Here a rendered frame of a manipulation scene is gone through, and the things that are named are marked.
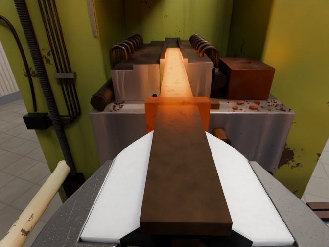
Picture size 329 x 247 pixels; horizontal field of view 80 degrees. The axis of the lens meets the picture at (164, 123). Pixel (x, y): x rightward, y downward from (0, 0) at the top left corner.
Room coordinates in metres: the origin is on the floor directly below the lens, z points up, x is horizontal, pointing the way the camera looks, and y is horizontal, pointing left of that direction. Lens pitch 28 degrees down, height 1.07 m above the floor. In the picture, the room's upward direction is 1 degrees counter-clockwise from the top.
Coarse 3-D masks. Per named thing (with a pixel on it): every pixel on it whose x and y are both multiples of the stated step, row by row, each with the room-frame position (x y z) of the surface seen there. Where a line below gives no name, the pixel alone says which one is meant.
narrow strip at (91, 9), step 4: (88, 0) 0.53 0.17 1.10; (92, 0) 0.53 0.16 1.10; (88, 4) 0.53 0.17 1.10; (92, 4) 0.53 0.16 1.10; (92, 8) 0.53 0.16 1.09; (92, 12) 0.53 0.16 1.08; (92, 16) 0.53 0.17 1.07; (92, 20) 0.53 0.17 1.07; (92, 24) 0.53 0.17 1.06; (92, 28) 0.53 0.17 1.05; (96, 28) 0.53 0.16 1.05; (96, 32) 0.53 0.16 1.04
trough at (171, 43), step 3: (168, 39) 0.79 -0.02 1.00; (171, 39) 0.79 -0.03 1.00; (174, 39) 0.79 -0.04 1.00; (177, 39) 0.75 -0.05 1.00; (168, 42) 0.78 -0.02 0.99; (171, 42) 0.78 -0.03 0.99; (174, 42) 0.78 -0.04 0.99; (177, 42) 0.72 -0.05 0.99; (168, 45) 0.70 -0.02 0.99; (171, 45) 0.70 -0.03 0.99; (174, 45) 0.70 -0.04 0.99; (177, 45) 0.69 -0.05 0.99; (180, 51) 0.49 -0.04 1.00; (165, 54) 0.44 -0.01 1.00
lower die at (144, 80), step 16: (144, 48) 0.69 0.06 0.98; (160, 48) 0.61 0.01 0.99; (192, 48) 0.58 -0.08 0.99; (128, 64) 0.44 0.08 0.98; (144, 64) 0.39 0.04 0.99; (160, 64) 0.39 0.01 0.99; (192, 64) 0.39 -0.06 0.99; (208, 64) 0.39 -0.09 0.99; (112, 80) 0.39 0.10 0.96; (128, 80) 0.39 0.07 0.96; (144, 80) 0.39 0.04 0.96; (160, 80) 0.39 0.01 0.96; (192, 80) 0.39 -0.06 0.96; (208, 80) 0.39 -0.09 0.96; (128, 96) 0.39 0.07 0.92; (144, 96) 0.39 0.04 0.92; (208, 96) 0.39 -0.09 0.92
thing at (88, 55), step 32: (0, 0) 0.54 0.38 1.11; (32, 0) 0.54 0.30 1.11; (64, 0) 0.54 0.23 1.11; (96, 0) 0.56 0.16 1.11; (0, 32) 0.55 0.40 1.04; (64, 32) 0.54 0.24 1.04; (32, 64) 0.54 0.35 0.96; (96, 64) 0.54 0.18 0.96; (64, 128) 0.54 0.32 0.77; (96, 160) 0.54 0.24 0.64; (64, 192) 0.54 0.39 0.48
